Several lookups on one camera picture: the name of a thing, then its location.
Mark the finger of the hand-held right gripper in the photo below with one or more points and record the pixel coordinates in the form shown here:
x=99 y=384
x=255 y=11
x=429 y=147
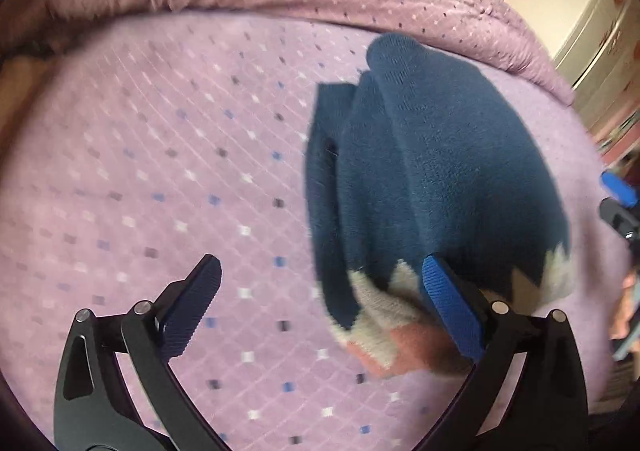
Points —
x=620 y=190

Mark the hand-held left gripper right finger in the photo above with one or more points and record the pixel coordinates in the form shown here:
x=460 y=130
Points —
x=450 y=301

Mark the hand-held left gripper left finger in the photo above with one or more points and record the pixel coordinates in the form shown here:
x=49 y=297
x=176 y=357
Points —
x=195 y=303

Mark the blue argyle knit sweater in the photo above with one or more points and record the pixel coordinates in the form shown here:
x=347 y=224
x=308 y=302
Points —
x=440 y=156

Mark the person's right hand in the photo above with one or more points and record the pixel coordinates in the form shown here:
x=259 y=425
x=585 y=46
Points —
x=624 y=316

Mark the purple diamond-print blanket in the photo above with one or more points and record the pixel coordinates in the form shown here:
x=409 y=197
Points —
x=150 y=156

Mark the cream wardrobe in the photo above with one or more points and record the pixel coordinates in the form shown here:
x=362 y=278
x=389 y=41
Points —
x=575 y=6

